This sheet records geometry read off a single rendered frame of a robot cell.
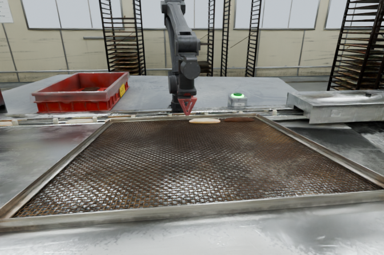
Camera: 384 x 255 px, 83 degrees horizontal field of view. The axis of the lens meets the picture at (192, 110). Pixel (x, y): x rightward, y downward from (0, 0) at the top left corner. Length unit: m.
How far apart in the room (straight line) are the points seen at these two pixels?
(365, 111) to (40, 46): 5.69
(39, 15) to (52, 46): 0.62
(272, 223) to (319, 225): 0.05
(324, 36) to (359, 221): 6.15
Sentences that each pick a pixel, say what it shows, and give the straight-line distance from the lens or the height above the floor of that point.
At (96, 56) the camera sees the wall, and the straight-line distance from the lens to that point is 5.46.
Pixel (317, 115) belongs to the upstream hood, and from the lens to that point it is 0.92.
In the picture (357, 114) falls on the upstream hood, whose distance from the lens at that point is 1.03.
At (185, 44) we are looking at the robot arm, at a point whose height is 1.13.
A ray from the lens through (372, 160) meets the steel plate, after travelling 0.83.
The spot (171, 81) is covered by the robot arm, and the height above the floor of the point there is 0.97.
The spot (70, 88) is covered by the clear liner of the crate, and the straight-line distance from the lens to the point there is 1.42.
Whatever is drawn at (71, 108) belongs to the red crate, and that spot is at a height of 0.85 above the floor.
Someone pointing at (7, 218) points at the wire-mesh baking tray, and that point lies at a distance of 0.35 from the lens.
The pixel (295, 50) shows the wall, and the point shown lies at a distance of 6.04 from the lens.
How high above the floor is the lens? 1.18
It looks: 21 degrees down
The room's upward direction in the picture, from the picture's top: straight up
